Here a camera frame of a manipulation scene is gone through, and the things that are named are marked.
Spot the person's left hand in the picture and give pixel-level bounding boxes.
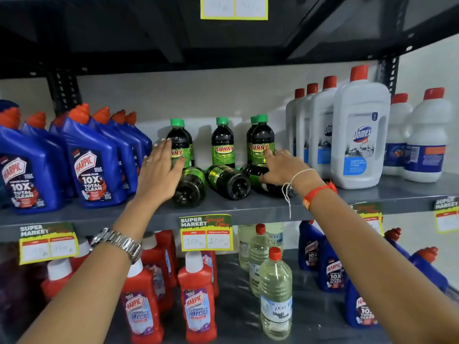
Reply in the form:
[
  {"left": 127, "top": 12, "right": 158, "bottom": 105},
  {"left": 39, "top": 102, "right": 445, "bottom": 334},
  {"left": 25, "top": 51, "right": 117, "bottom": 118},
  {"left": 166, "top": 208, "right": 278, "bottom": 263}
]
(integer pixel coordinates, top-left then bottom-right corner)
[{"left": 134, "top": 138, "right": 187, "bottom": 210}]

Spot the person's right hand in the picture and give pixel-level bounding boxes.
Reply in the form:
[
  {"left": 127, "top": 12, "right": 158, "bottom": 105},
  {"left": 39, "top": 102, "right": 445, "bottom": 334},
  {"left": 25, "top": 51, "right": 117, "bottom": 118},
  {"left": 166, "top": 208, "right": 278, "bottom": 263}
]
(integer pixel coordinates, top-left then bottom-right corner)
[{"left": 258, "top": 148, "right": 325, "bottom": 197}]

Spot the dark cleaner bottle green label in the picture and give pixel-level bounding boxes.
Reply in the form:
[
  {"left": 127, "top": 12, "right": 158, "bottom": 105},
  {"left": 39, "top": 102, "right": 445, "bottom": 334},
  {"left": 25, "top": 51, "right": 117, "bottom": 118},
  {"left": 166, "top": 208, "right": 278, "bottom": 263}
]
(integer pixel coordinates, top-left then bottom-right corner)
[{"left": 240, "top": 163, "right": 296, "bottom": 198}]

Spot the person's right forearm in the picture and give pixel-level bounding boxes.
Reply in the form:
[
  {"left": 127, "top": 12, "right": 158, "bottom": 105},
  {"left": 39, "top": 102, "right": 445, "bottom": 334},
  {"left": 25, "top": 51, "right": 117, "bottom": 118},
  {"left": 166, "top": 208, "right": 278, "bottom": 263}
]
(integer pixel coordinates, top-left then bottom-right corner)
[{"left": 304, "top": 182, "right": 459, "bottom": 344}]

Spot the person's left forearm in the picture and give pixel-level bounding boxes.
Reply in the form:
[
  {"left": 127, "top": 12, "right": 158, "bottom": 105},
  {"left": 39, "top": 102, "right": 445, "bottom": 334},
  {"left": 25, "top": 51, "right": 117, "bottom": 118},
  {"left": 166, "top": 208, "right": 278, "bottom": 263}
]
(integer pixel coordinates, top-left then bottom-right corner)
[{"left": 17, "top": 197, "right": 173, "bottom": 344}]

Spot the orange wristband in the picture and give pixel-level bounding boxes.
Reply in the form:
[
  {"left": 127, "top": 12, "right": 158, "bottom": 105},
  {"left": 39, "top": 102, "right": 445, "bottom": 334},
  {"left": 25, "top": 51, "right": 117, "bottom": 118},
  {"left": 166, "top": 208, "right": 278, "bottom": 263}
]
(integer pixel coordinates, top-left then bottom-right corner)
[{"left": 302, "top": 180, "right": 338, "bottom": 211}]

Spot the cluster of dark green-capped bottles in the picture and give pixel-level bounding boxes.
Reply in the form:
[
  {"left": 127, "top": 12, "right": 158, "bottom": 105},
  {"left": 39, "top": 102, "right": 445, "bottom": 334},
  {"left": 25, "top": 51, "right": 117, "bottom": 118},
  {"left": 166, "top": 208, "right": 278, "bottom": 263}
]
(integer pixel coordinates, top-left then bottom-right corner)
[{"left": 167, "top": 114, "right": 276, "bottom": 208}]

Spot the clear liquid bottle red cap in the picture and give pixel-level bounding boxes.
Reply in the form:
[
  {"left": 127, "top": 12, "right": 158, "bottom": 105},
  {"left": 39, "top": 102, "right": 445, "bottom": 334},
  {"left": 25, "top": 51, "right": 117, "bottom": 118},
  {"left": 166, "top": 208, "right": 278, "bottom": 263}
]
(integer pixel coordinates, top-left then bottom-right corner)
[
  {"left": 258, "top": 247, "right": 293, "bottom": 341},
  {"left": 238, "top": 226, "right": 257, "bottom": 272},
  {"left": 248, "top": 223, "right": 275, "bottom": 298},
  {"left": 265, "top": 222, "right": 285, "bottom": 253}
]

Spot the white disinfectant bottle red cap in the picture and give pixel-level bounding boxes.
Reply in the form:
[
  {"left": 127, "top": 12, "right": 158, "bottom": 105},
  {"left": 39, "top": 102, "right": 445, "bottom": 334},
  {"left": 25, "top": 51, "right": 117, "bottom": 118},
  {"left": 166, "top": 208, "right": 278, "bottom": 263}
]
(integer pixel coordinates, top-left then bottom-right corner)
[
  {"left": 330, "top": 64, "right": 392, "bottom": 190},
  {"left": 285, "top": 88, "right": 306, "bottom": 159},
  {"left": 309, "top": 75, "right": 338, "bottom": 180},
  {"left": 297, "top": 83, "right": 320, "bottom": 165}
]

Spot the green and yellow price label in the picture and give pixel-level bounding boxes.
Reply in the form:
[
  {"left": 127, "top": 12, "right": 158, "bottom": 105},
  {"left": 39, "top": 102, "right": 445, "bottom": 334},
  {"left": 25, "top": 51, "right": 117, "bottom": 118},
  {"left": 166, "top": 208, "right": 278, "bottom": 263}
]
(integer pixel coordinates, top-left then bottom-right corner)
[
  {"left": 179, "top": 214, "right": 235, "bottom": 252},
  {"left": 18, "top": 222, "right": 80, "bottom": 266},
  {"left": 349, "top": 202, "right": 385, "bottom": 237},
  {"left": 432, "top": 195, "right": 459, "bottom": 234}
]

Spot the blue toilet cleaner bottle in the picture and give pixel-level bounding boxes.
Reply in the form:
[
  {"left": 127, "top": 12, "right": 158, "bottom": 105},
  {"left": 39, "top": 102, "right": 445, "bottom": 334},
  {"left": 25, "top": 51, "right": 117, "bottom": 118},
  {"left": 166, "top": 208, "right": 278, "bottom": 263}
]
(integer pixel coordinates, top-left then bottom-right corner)
[
  {"left": 298, "top": 220, "right": 325, "bottom": 271},
  {"left": 317, "top": 246, "right": 347, "bottom": 293},
  {"left": 344, "top": 279, "right": 379, "bottom": 329},
  {"left": 408, "top": 247, "right": 449, "bottom": 295},
  {"left": 385, "top": 228, "right": 411, "bottom": 261}
]

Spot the row of blue cleaner bottles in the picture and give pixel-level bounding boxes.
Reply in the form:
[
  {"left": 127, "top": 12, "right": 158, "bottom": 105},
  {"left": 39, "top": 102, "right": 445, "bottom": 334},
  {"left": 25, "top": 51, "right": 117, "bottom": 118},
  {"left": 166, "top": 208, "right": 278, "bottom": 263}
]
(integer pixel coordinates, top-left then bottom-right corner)
[{"left": 0, "top": 99, "right": 153, "bottom": 215}]

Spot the silver metal wristwatch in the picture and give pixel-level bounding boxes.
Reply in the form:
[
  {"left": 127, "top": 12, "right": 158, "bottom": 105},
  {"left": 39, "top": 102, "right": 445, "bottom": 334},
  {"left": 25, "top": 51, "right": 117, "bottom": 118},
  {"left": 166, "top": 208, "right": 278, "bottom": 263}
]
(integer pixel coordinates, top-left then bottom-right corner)
[{"left": 90, "top": 227, "right": 143, "bottom": 265}]

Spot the grey metal shelf rack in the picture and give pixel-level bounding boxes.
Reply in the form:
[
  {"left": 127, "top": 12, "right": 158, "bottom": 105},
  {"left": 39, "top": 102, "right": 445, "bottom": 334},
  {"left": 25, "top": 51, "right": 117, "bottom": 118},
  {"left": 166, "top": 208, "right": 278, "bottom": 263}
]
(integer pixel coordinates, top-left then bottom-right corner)
[{"left": 0, "top": 0, "right": 459, "bottom": 344}]

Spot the white bleach bottle blue label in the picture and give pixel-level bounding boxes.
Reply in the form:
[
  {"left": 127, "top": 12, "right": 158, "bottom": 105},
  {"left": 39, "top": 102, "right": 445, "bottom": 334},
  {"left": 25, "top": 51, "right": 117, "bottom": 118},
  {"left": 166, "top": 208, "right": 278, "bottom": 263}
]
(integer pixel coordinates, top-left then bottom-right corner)
[
  {"left": 382, "top": 92, "right": 414, "bottom": 176},
  {"left": 402, "top": 87, "right": 454, "bottom": 183}
]

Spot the group of red cleaner bottles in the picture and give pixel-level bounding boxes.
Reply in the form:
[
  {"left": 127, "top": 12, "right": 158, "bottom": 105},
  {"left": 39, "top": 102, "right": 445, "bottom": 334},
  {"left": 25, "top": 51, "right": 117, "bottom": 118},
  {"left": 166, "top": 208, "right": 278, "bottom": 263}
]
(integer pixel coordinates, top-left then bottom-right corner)
[{"left": 40, "top": 230, "right": 220, "bottom": 344}]

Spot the yellow-edged white price label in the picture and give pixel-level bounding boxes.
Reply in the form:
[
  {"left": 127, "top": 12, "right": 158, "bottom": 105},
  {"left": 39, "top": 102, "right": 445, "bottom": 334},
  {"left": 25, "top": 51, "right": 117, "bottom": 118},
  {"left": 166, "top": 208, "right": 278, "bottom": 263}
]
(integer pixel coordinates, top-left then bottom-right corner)
[{"left": 200, "top": 0, "right": 269, "bottom": 21}]

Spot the white string bracelet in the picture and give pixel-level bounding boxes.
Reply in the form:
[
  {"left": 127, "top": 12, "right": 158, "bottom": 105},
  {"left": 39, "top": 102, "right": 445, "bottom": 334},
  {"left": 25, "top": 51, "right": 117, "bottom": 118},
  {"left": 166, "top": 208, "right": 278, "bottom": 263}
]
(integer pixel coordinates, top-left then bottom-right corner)
[{"left": 281, "top": 168, "right": 317, "bottom": 220}]

